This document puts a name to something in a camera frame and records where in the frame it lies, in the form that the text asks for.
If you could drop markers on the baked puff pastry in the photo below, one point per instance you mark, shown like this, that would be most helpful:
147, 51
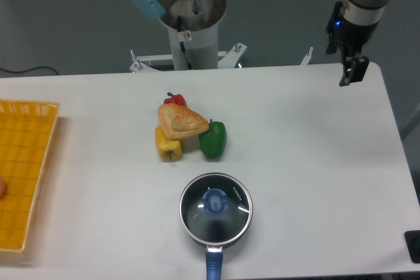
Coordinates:
179, 122

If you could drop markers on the green bell pepper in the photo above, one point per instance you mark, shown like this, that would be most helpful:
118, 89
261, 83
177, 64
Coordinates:
213, 141

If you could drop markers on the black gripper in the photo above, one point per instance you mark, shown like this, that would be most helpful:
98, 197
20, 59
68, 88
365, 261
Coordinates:
349, 38

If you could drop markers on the red bell pepper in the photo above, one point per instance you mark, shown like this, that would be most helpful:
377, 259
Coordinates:
177, 99

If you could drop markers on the black table grommet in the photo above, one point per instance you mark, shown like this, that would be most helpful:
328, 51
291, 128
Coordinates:
412, 239

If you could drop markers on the yellow woven basket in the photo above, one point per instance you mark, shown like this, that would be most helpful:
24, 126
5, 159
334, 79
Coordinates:
27, 128

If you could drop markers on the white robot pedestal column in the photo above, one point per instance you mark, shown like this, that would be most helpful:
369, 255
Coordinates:
193, 30

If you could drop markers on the yellow bell pepper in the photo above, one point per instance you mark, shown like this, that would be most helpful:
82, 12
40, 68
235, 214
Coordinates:
168, 150

